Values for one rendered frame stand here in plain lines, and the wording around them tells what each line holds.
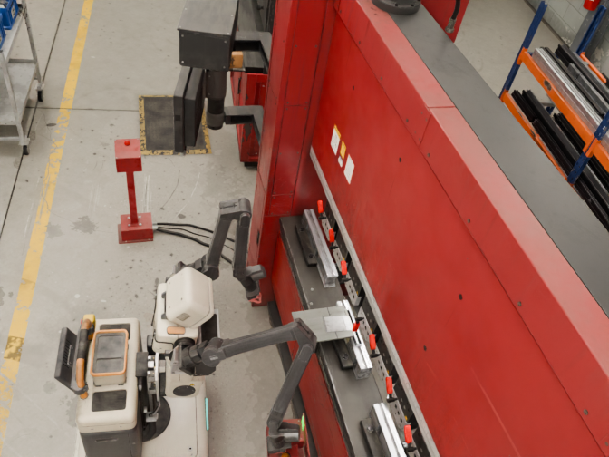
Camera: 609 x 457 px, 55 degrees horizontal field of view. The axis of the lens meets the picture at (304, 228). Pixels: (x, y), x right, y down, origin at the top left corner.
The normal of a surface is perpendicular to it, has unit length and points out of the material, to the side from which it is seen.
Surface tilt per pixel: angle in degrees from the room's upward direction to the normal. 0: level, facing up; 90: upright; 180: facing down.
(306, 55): 90
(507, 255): 90
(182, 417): 0
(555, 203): 0
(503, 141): 0
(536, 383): 90
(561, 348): 90
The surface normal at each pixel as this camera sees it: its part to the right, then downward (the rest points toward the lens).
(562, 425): -0.96, 0.08
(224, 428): 0.14, -0.69
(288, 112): 0.25, 0.72
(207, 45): 0.00, 0.71
